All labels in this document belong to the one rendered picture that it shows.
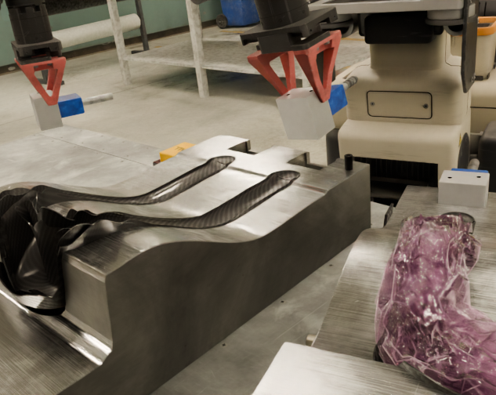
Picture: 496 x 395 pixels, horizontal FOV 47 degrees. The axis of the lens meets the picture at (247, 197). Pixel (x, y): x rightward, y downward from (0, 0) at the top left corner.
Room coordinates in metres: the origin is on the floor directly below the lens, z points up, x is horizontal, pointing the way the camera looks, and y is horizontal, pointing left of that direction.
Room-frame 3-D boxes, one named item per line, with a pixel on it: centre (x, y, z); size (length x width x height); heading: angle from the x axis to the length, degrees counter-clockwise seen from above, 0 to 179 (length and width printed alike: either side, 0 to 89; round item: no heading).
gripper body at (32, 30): (0.94, 0.31, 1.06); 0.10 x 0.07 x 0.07; 24
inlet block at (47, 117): (0.96, 0.27, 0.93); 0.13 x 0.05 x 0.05; 114
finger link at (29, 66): (0.93, 0.30, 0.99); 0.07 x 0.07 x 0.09; 24
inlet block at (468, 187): (0.62, -0.27, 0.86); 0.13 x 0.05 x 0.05; 151
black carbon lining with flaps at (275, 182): (0.56, 0.10, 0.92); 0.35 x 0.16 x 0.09; 134
